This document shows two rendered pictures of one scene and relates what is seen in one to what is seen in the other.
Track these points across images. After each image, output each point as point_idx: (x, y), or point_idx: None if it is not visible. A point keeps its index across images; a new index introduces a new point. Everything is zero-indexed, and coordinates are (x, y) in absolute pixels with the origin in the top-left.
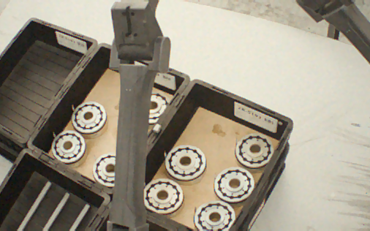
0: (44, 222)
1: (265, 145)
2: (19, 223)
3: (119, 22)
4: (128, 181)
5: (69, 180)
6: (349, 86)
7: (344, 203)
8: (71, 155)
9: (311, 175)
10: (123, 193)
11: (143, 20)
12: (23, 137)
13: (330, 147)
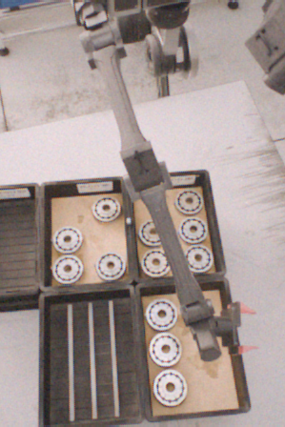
0: (86, 339)
1: (193, 194)
2: (65, 356)
3: (132, 166)
4: (184, 269)
5: (93, 293)
6: (208, 123)
7: (259, 204)
8: (74, 274)
9: (222, 197)
10: (185, 279)
11: (152, 156)
12: (20, 285)
13: (221, 172)
